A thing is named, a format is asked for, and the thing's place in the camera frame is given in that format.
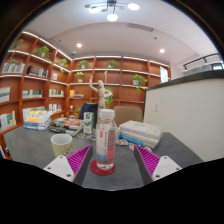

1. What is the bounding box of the yellow striped cup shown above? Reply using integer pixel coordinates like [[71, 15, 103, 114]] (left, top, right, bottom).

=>
[[50, 133, 74, 159]]

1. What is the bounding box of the ceiling air vent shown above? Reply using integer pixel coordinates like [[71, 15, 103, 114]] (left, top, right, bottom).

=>
[[127, 22, 154, 33]]

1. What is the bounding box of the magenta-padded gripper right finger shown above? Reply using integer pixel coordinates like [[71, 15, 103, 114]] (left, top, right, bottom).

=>
[[133, 144, 183, 186]]

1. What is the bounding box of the colourful book stack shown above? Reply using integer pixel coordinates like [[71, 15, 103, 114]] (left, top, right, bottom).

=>
[[22, 107, 53, 132]]

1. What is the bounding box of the clear plastic water bottle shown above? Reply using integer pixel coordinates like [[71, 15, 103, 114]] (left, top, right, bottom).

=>
[[95, 108, 118, 172]]

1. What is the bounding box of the wooden shelf unit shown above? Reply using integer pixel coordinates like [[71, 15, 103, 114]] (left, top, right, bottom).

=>
[[0, 30, 172, 161]]

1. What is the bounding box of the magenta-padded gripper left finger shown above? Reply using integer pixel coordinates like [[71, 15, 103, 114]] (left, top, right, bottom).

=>
[[43, 144, 95, 187]]

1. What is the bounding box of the tall green white carton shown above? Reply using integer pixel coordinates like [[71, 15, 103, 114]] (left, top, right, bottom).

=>
[[83, 111, 95, 135]]

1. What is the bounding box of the flat round red coaster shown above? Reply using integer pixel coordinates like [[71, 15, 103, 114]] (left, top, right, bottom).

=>
[[89, 159, 117, 177]]

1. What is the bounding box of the white book stack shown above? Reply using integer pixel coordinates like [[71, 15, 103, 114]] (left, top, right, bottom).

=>
[[118, 119, 163, 150]]

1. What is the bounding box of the dark magazine stack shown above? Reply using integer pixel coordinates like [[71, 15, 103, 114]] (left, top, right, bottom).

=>
[[48, 116, 85, 137]]

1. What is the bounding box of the metal stair railing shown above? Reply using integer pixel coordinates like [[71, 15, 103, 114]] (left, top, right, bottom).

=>
[[182, 52, 224, 72]]

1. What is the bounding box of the beige chair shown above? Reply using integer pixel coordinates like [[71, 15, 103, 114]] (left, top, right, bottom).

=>
[[113, 105, 144, 127]]

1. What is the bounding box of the wooden artist mannequin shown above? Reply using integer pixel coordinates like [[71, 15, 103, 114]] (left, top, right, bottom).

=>
[[88, 74, 114, 111]]

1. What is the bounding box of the ceiling chandelier with round lamps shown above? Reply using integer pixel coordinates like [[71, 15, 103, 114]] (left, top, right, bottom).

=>
[[83, 0, 141, 23]]

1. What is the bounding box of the white partition with dark top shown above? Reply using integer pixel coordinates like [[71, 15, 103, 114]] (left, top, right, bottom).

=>
[[142, 69, 224, 163]]

